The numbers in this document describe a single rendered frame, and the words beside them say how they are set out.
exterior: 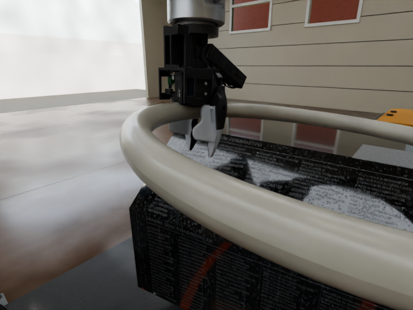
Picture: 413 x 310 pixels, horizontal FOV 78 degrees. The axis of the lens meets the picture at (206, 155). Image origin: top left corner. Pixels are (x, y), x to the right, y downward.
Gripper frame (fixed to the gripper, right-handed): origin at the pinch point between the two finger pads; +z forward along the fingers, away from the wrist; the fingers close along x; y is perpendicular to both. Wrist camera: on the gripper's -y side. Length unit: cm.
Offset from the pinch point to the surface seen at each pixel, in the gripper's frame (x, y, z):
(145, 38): -721, -407, -107
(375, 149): 17.7, -43.6, 4.4
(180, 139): -33.7, -20.3, 9.0
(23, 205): -186, 15, 87
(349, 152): 13.9, -36.6, 4.6
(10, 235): -148, 27, 88
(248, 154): -8.3, -25.2, 8.7
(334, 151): 10.9, -34.8, 4.7
